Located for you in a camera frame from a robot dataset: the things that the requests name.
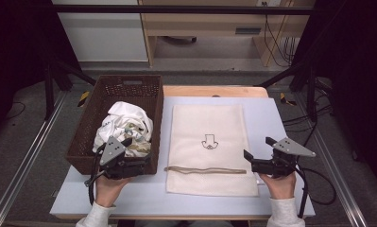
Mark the brown woven basket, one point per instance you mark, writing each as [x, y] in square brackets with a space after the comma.
[91, 126]

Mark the black curtain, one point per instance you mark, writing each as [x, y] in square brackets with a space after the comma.
[16, 47]
[359, 78]

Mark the cream mesh laundry bag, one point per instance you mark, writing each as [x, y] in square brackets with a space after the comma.
[208, 126]

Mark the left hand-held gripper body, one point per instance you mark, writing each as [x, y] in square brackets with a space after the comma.
[112, 154]

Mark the person's right hand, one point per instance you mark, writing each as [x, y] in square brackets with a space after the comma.
[280, 187]

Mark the white table mat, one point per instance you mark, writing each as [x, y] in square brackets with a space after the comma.
[265, 119]

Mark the black metal stand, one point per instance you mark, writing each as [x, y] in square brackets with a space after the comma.
[311, 94]
[49, 91]

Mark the office chair base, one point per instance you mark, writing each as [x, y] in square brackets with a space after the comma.
[179, 40]

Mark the person's left hand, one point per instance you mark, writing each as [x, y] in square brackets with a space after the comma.
[107, 190]

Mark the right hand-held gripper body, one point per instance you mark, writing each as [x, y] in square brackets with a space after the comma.
[279, 165]

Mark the white clothing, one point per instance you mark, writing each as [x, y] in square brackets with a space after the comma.
[126, 118]

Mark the aluminium floor rail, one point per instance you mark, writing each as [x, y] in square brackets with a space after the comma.
[25, 164]
[337, 176]

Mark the black frame crossbar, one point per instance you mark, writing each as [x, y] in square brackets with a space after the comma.
[176, 9]

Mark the white cabinet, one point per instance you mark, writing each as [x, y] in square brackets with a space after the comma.
[104, 38]

